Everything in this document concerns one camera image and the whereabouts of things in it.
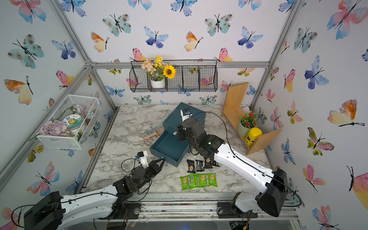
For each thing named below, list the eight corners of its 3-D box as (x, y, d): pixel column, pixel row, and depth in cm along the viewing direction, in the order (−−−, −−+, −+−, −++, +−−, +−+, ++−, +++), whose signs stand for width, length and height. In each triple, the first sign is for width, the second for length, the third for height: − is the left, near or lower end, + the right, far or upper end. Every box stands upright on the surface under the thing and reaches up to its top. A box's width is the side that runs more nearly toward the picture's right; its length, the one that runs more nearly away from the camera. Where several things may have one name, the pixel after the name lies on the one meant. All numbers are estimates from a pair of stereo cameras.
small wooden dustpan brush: (144, 140, 103) (143, 138, 102) (142, 133, 107) (141, 132, 105) (165, 132, 107) (165, 131, 105) (163, 127, 110) (162, 125, 109)
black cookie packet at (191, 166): (186, 173, 88) (186, 172, 87) (186, 161, 93) (186, 159, 92) (195, 173, 88) (195, 172, 87) (195, 161, 93) (195, 159, 92)
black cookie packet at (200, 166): (196, 171, 89) (196, 170, 87) (195, 161, 93) (195, 159, 92) (204, 171, 89) (204, 170, 87) (203, 161, 93) (203, 159, 92)
